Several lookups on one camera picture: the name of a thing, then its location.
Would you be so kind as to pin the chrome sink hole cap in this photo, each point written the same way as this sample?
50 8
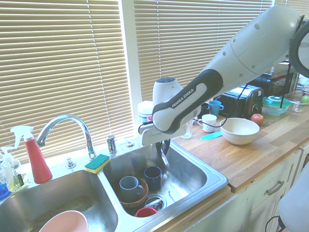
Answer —
129 144

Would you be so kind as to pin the black chrome toaster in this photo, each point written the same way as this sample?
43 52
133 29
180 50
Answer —
248 102

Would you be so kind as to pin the red spray bottle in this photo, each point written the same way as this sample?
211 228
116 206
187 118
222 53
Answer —
37 164

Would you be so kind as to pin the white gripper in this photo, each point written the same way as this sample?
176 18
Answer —
152 136

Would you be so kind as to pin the dark blue mug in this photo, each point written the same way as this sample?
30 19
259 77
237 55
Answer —
152 178

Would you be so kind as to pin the blue liquid bottle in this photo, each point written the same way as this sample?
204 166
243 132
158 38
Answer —
2 188

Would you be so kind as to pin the red apple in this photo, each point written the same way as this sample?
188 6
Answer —
257 118

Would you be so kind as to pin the yellow green sponge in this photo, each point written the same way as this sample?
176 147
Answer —
97 163

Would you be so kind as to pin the metal sink drain strainer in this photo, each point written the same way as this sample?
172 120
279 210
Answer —
162 198

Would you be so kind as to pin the clear drinking glass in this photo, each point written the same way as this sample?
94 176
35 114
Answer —
187 130

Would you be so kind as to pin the clear pump soap bottle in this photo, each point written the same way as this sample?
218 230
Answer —
8 174

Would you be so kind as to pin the brown wooden bowl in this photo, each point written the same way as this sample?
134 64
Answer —
142 195

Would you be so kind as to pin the beige window blind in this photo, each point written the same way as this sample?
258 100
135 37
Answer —
60 60
181 43

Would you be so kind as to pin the green apple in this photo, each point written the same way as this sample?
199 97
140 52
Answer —
305 98

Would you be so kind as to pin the teal mug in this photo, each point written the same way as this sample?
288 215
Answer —
215 108

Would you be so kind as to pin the clear plastic tray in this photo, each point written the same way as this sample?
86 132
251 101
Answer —
298 104

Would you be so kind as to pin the chrome faucet knob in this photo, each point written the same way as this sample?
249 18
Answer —
70 163

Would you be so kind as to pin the black kitchen appliance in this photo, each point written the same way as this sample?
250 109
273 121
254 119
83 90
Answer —
264 81

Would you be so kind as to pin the chrome soap dispenser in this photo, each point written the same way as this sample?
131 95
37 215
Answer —
111 145

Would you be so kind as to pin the large white bowl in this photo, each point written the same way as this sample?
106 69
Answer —
240 131

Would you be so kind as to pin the chrome curved faucet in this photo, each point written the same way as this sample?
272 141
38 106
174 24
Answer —
72 123

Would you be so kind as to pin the turquoise plastic knife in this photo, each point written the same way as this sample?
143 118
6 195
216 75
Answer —
211 136

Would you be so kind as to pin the pink plastic bowl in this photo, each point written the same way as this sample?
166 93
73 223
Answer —
65 221

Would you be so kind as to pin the stainless steel double sink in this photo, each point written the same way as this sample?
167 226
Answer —
183 176

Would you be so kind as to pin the grey ceramic mug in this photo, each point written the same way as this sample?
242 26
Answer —
129 184

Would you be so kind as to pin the white lidded jar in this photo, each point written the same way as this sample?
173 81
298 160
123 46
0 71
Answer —
144 112

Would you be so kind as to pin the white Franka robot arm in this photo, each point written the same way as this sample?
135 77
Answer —
241 53

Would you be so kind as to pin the white ribbed mug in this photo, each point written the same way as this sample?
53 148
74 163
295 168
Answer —
208 122

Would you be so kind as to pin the red mug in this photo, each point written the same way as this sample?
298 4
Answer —
146 212

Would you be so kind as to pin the glass container green lid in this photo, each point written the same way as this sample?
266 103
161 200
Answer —
276 105

